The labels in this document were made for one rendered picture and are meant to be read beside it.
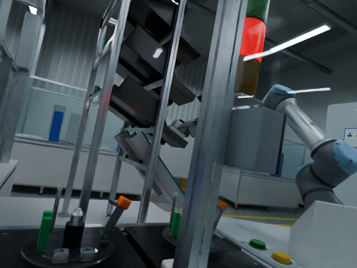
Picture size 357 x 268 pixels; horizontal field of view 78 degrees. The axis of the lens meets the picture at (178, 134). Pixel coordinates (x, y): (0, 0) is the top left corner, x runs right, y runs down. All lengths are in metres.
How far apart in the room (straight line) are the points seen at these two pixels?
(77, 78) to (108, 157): 5.23
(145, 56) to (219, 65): 0.46
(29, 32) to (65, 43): 7.51
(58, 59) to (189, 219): 9.21
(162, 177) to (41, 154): 3.88
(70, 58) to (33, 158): 5.58
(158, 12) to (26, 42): 1.43
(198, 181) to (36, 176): 4.34
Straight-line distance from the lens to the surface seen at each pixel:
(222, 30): 0.31
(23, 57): 2.04
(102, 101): 0.61
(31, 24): 2.12
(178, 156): 9.91
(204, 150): 0.26
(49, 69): 9.34
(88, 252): 0.40
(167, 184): 0.72
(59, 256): 0.39
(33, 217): 0.96
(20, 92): 2.07
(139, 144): 0.68
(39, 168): 4.52
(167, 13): 0.80
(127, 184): 4.63
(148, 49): 0.73
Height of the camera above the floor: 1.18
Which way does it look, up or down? 4 degrees up
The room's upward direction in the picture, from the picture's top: 10 degrees clockwise
